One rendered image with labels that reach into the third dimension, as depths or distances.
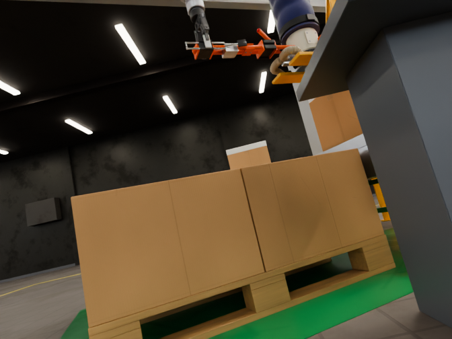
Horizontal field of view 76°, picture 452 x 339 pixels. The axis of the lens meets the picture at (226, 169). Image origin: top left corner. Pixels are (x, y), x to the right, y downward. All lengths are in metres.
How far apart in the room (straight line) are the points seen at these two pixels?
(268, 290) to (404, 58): 0.84
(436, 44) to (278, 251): 0.79
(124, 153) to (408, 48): 9.95
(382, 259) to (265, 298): 0.57
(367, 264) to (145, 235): 0.91
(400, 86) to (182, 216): 0.75
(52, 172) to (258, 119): 7.22
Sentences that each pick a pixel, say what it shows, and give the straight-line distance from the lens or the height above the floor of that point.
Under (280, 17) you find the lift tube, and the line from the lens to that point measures 1.86.
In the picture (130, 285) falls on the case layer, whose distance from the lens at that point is 1.03.
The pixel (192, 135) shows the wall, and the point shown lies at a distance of 9.92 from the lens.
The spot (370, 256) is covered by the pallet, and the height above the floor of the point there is 0.08.
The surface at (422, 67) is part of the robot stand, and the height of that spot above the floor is 0.59.
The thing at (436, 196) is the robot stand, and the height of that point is 0.31.
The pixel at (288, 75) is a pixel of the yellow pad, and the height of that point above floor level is 1.06.
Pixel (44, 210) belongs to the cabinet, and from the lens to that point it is 11.19.
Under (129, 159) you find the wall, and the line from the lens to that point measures 10.31.
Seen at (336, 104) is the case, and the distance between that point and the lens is 1.75.
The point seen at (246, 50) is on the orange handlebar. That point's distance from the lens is 1.61.
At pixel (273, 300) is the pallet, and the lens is 1.16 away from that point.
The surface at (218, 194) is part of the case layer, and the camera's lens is 1.08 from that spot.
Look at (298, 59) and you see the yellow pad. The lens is 1.61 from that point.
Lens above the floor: 0.37
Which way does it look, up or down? 9 degrees up
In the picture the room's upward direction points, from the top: 13 degrees counter-clockwise
